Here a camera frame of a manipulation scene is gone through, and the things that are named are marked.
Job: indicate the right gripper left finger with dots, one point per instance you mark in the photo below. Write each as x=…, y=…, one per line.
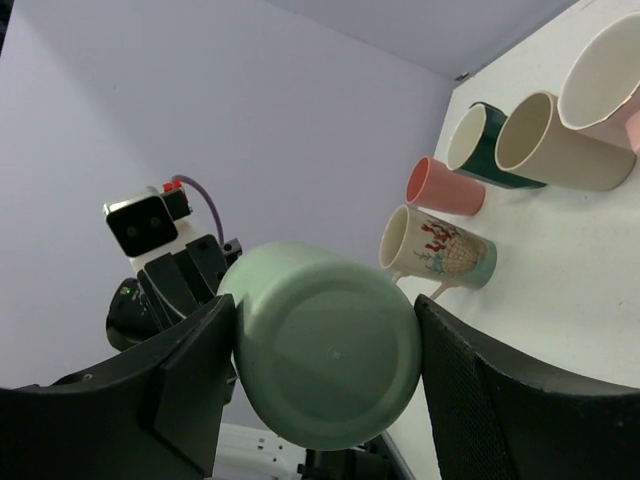
x=151, y=412

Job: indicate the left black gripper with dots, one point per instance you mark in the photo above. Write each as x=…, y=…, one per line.
x=167, y=290

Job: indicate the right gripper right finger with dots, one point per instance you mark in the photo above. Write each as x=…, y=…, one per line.
x=498, y=413

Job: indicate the light green plastic cup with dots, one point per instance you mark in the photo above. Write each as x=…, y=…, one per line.
x=327, y=349

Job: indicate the cream floral mug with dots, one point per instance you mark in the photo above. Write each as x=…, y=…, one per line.
x=418, y=244

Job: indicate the salmon pink plastic cup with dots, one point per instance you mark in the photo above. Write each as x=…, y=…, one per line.
x=432, y=185

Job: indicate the dark green mug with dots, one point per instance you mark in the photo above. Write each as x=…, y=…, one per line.
x=471, y=150

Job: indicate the beige plastic cup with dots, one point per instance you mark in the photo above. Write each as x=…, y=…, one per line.
x=534, y=144

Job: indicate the light pink mug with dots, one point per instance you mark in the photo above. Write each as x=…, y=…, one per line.
x=600, y=95

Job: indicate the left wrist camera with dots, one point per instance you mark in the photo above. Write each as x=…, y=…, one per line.
x=151, y=223

